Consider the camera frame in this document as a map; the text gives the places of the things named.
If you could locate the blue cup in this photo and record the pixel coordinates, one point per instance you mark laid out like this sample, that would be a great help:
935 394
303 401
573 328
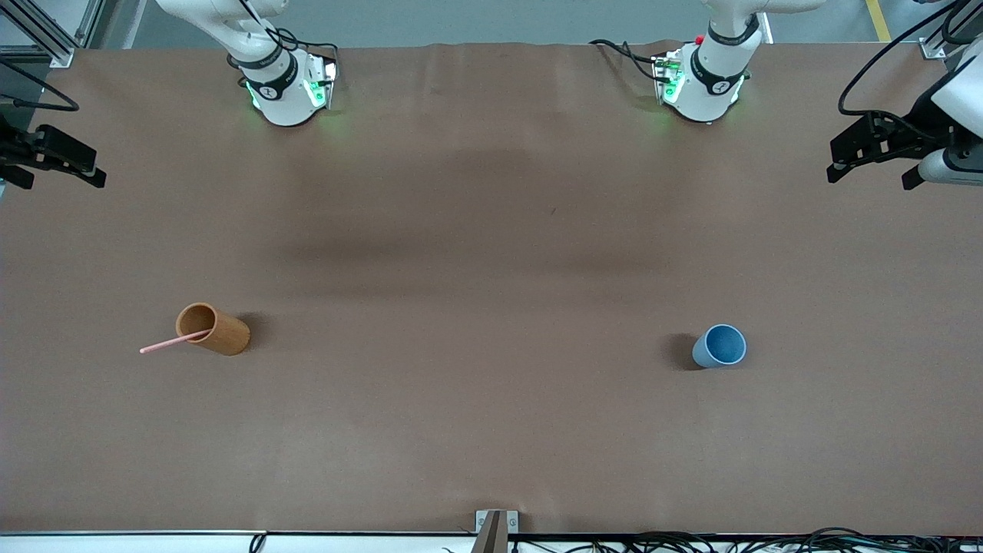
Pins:
720 347

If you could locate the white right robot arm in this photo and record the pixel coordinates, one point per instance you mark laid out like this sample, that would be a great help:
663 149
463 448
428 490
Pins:
284 92

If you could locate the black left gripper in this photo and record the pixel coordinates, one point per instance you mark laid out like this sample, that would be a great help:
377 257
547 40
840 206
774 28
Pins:
915 132

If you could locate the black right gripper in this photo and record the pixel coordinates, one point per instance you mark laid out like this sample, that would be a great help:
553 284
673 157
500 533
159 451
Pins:
17 147

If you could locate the pink chopstick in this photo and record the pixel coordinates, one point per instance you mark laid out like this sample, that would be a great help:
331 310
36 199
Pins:
165 346

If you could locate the aluminium frame profile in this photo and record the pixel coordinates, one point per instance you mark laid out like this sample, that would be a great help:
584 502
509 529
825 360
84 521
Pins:
46 31

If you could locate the brown wooden cup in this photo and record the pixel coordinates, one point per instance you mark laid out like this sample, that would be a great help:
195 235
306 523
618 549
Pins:
223 332

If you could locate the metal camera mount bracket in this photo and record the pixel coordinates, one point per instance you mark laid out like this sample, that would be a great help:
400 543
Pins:
495 530

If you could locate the small aluminium corner bracket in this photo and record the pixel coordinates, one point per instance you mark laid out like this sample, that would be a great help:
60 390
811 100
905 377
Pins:
933 48

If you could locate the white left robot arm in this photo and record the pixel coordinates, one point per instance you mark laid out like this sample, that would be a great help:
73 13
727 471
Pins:
710 81

